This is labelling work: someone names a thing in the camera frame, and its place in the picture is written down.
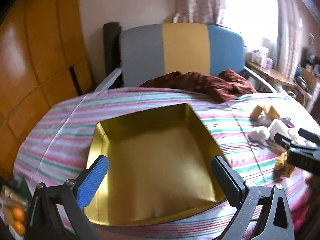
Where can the white bed rail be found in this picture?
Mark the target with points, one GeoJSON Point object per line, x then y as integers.
{"type": "Point", "coordinates": [108, 78]}
{"type": "Point", "coordinates": [260, 78]}

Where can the square gold-lined tin box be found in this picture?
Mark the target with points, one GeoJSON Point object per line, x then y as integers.
{"type": "Point", "coordinates": [155, 155]}

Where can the patterned curtain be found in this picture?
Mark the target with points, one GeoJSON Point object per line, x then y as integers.
{"type": "Point", "coordinates": [200, 0]}
{"type": "Point", "coordinates": [290, 30]}

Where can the white paper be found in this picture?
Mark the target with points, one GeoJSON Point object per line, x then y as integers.
{"type": "Point", "coordinates": [258, 133]}

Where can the black rolled mat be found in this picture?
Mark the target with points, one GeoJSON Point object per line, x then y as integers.
{"type": "Point", "coordinates": [111, 50]}

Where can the yellow wooden block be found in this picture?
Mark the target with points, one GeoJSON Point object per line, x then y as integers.
{"type": "Point", "coordinates": [273, 112]}

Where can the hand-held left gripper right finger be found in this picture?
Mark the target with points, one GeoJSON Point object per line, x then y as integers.
{"type": "Point", "coordinates": [223, 177]}

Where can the cardboard box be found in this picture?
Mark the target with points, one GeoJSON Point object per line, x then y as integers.
{"type": "Point", "coordinates": [310, 76]}

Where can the wooden wardrobe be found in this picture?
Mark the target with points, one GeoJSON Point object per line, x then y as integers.
{"type": "Point", "coordinates": [37, 55]}

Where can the yellow sponge block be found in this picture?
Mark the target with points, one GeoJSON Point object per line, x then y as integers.
{"type": "Point", "coordinates": [257, 112]}

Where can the striped bedsheet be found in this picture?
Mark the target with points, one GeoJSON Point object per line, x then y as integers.
{"type": "Point", "coordinates": [62, 135]}

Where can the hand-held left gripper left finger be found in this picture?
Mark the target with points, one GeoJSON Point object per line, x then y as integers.
{"type": "Point", "coordinates": [93, 180]}

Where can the wooden desk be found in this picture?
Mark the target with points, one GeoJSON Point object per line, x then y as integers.
{"type": "Point", "coordinates": [270, 73]}

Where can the orange fruit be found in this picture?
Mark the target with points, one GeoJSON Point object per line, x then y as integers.
{"type": "Point", "coordinates": [18, 213]}
{"type": "Point", "coordinates": [19, 226]}

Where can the white box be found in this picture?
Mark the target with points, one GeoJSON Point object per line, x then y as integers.
{"type": "Point", "coordinates": [276, 128]}

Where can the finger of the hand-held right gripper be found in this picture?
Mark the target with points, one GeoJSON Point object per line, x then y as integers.
{"type": "Point", "coordinates": [282, 141]}
{"type": "Point", "coordinates": [310, 135]}

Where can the brown quilted blanket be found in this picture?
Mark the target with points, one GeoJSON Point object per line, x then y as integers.
{"type": "Point", "coordinates": [200, 82]}

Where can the grey yellow blue headboard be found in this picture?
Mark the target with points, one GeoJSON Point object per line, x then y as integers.
{"type": "Point", "coordinates": [185, 50]}

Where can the yellow snack packet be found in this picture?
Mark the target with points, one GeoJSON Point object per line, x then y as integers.
{"type": "Point", "coordinates": [283, 165]}

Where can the purple snack packet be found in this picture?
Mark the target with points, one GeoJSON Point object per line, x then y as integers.
{"type": "Point", "coordinates": [287, 123]}

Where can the purple and white carton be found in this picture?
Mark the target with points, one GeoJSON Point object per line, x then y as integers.
{"type": "Point", "coordinates": [269, 62]}

